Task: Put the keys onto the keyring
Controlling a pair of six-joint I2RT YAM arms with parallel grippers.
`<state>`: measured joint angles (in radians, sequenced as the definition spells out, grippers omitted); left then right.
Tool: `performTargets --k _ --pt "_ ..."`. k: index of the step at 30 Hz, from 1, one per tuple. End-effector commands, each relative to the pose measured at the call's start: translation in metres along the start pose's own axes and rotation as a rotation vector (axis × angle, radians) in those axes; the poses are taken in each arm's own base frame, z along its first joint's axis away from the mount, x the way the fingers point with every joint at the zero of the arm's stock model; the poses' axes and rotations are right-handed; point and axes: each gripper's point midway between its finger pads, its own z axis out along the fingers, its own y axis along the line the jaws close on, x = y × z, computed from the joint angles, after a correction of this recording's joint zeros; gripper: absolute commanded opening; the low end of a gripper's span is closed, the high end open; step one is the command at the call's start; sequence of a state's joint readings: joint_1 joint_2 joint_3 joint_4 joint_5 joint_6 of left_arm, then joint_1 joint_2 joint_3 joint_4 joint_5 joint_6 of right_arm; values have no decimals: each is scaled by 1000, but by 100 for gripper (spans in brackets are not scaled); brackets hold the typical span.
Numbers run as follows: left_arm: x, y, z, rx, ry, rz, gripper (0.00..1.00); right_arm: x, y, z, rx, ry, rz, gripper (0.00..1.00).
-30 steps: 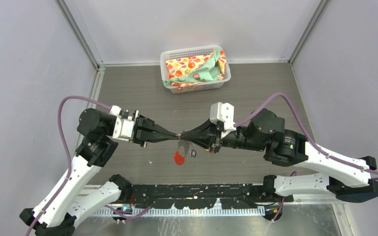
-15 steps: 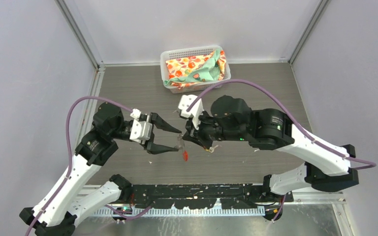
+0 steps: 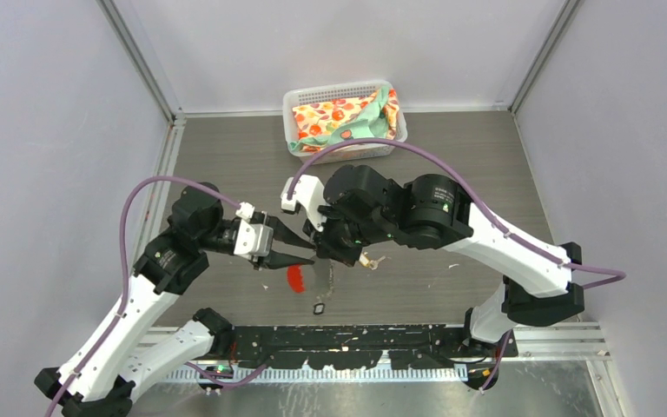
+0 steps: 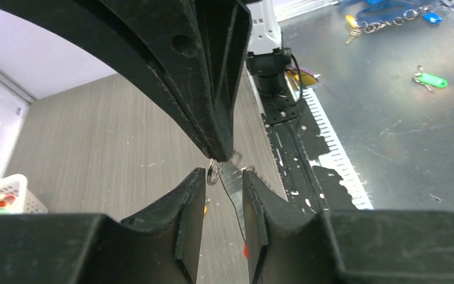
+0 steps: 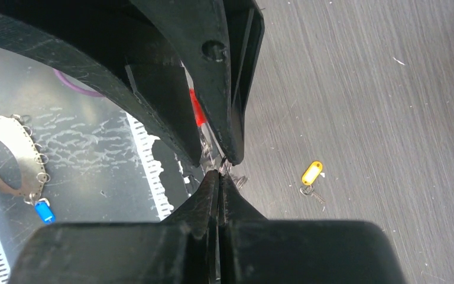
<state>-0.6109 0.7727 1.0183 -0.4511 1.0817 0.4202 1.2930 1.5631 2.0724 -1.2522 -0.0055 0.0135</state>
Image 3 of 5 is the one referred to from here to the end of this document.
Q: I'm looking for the metal key holder red handle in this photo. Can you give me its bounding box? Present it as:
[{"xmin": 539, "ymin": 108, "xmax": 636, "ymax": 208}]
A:
[{"xmin": 286, "ymin": 260, "xmax": 334, "ymax": 298}]

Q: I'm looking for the purple cable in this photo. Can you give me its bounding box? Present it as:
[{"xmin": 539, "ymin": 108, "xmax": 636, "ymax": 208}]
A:
[
  {"xmin": 43, "ymin": 175, "xmax": 280, "ymax": 417},
  {"xmin": 287, "ymin": 137, "xmax": 627, "ymax": 394}
]

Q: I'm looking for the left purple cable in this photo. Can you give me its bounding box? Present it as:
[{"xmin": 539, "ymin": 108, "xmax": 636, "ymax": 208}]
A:
[{"xmin": 43, "ymin": 175, "xmax": 280, "ymax": 417}]

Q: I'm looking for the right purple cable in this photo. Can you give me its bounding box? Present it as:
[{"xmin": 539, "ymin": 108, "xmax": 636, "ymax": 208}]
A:
[{"xmin": 287, "ymin": 137, "xmax": 627, "ymax": 394}]

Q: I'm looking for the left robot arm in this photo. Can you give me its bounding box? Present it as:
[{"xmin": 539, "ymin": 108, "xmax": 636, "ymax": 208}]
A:
[{"xmin": 35, "ymin": 180, "xmax": 309, "ymax": 416}]

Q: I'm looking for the colourful patterned cloth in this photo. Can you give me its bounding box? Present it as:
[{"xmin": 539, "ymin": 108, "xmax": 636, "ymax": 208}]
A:
[{"xmin": 287, "ymin": 86, "xmax": 400, "ymax": 160}]

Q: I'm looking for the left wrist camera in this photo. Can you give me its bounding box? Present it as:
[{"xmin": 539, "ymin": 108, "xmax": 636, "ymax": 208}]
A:
[{"xmin": 233, "ymin": 219, "xmax": 274, "ymax": 260}]

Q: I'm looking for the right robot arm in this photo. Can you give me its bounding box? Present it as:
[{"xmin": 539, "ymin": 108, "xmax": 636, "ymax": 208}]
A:
[{"xmin": 281, "ymin": 165, "xmax": 584, "ymax": 357}]

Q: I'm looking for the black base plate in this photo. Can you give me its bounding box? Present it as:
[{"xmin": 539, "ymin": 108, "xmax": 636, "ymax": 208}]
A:
[{"xmin": 192, "ymin": 324, "xmax": 499, "ymax": 370}]

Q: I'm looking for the white plastic basket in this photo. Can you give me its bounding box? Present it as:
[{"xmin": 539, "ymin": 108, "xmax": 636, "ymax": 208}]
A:
[{"xmin": 282, "ymin": 79, "xmax": 409, "ymax": 166}]

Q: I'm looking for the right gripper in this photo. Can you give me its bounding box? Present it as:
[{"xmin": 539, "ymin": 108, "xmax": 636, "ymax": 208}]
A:
[{"xmin": 301, "ymin": 199, "xmax": 393, "ymax": 268}]

